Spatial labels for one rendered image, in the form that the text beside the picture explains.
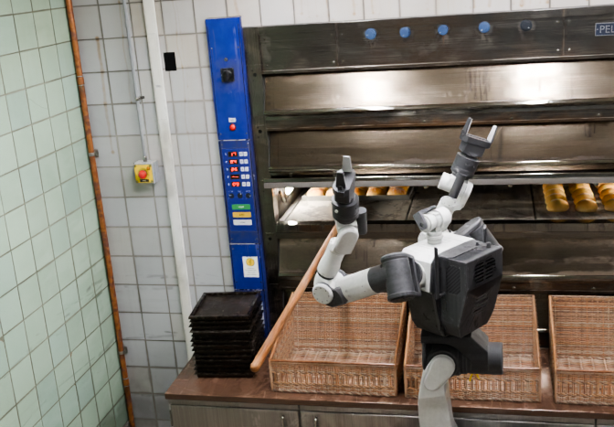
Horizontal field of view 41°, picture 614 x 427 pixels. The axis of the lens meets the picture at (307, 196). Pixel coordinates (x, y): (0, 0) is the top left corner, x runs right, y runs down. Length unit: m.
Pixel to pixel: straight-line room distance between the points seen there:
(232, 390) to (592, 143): 1.88
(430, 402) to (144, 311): 1.78
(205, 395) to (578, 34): 2.20
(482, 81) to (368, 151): 0.58
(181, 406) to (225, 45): 1.61
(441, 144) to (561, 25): 0.70
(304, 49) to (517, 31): 0.91
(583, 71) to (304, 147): 1.24
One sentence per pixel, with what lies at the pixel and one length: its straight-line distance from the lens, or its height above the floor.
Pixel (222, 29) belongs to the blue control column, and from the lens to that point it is 3.76.
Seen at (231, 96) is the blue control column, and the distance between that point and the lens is 3.79.
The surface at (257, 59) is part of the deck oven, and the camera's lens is 3.76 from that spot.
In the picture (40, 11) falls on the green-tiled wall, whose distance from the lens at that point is 3.87.
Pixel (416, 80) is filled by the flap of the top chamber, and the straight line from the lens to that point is 3.66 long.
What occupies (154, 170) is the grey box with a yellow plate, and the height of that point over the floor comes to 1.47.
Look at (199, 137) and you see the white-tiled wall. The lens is 3.91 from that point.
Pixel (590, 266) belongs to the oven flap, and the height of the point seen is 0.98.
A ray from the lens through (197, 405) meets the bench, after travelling 3.80.
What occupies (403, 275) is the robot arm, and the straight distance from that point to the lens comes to 2.70.
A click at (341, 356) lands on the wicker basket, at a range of 3.92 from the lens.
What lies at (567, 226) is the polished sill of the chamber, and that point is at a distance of 3.79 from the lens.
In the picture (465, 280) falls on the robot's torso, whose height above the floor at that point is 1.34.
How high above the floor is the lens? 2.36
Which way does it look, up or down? 16 degrees down
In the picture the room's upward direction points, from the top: 5 degrees counter-clockwise
